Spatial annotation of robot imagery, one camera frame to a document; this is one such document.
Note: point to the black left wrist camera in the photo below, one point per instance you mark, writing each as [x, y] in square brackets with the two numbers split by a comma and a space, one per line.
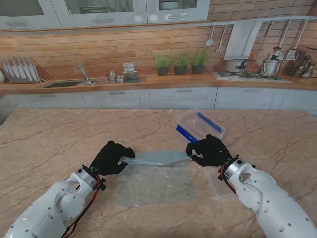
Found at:
[102, 184]

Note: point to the clear plastic crate lid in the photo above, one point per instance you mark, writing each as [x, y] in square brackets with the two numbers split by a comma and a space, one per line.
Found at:
[218, 186]

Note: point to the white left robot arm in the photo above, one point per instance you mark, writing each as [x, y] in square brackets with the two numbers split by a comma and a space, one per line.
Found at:
[49, 213]

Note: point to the clear plastic crate blue clips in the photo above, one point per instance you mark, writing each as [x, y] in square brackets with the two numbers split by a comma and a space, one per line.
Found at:
[184, 131]

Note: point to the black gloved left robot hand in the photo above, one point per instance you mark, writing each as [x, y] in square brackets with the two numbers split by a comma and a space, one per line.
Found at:
[110, 161]

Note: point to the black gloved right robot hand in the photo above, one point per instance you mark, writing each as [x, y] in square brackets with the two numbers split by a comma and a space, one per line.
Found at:
[213, 152]

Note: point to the printed kitchen backdrop banner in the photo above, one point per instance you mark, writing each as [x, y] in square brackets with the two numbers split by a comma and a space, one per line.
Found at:
[99, 47]

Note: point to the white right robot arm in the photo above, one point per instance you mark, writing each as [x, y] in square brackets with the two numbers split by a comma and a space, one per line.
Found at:
[270, 198]

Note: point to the clear plastic bag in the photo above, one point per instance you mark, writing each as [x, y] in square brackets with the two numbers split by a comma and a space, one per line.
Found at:
[156, 186]

